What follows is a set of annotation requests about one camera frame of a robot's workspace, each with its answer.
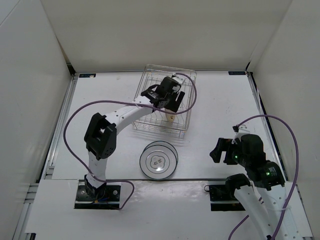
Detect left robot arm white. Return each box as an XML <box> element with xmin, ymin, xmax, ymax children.
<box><xmin>84</xmin><ymin>75</ymin><xmax>185</xmax><ymax>200</ymax></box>

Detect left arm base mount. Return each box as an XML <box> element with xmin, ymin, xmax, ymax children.
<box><xmin>74</xmin><ymin>182</ymin><xmax>121</xmax><ymax>210</ymax></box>

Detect aluminium table edge rail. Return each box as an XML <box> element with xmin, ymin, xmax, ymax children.
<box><xmin>38</xmin><ymin>74</ymin><xmax>78</xmax><ymax>182</ymax></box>

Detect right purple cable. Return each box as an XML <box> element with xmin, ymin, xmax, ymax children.
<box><xmin>227</xmin><ymin>114</ymin><xmax>300</xmax><ymax>240</ymax></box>

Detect blue label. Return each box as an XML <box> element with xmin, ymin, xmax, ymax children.
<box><xmin>78</xmin><ymin>73</ymin><xmax>96</xmax><ymax>78</ymax></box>
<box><xmin>228</xmin><ymin>71</ymin><xmax>246</xmax><ymax>76</ymax></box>

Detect purple cable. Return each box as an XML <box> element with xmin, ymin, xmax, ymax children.
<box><xmin>63</xmin><ymin>73</ymin><xmax>198</xmax><ymax>210</ymax></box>
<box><xmin>227</xmin><ymin>114</ymin><xmax>300</xmax><ymax>240</ymax></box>

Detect white plate green rim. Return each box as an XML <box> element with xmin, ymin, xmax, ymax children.
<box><xmin>139</xmin><ymin>145</ymin><xmax>178</xmax><ymax>180</ymax></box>
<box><xmin>141</xmin><ymin>141</ymin><xmax>179</xmax><ymax>174</ymax></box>

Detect wire dish rack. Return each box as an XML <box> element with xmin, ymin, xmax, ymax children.
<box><xmin>132</xmin><ymin>64</ymin><xmax>197</xmax><ymax>138</ymax></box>

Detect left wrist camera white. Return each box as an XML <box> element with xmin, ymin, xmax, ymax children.
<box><xmin>171</xmin><ymin>74</ymin><xmax>186</xmax><ymax>87</ymax></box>

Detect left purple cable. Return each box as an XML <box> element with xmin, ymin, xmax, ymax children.
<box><xmin>63</xmin><ymin>73</ymin><xmax>198</xmax><ymax>210</ymax></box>

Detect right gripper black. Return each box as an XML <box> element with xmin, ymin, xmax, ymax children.
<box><xmin>209</xmin><ymin>138</ymin><xmax>250</xmax><ymax>168</ymax></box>

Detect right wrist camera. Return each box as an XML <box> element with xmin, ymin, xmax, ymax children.
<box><xmin>232</xmin><ymin>124</ymin><xmax>250</xmax><ymax>144</ymax></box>

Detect blue label right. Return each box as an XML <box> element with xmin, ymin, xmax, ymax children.
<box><xmin>228</xmin><ymin>71</ymin><xmax>246</xmax><ymax>76</ymax></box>

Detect blue label left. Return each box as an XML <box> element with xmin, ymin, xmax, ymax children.
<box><xmin>78</xmin><ymin>73</ymin><xmax>96</xmax><ymax>78</ymax></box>

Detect beige wooden plate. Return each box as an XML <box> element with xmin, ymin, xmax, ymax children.
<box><xmin>165</xmin><ymin>109</ymin><xmax>176</xmax><ymax>123</ymax></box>

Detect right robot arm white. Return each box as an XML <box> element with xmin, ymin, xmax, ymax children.
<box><xmin>209</xmin><ymin>133</ymin><xmax>302</xmax><ymax>240</ymax></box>

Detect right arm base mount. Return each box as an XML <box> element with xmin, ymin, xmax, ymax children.
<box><xmin>203</xmin><ymin>184</ymin><xmax>245</xmax><ymax>212</ymax></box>

